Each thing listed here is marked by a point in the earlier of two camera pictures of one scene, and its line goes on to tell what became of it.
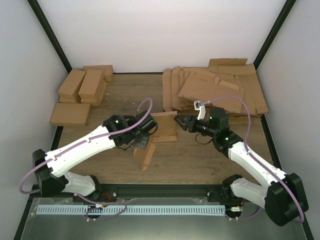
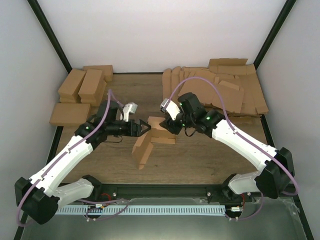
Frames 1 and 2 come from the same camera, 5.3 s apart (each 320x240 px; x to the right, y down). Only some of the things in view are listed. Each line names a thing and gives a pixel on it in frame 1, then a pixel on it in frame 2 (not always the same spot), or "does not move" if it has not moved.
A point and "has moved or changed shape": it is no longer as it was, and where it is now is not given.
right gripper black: x=187 y=124 → x=171 y=126
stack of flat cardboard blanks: x=231 y=84 does not move
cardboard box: x=107 y=70 does not move
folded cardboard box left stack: x=68 y=91 does not move
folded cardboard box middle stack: x=92 y=90 does not move
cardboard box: x=167 y=131 has moved or changed shape
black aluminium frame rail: x=116 y=192 does not move
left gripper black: x=142 y=144 → x=136 y=132
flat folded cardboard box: x=70 y=114 does not move
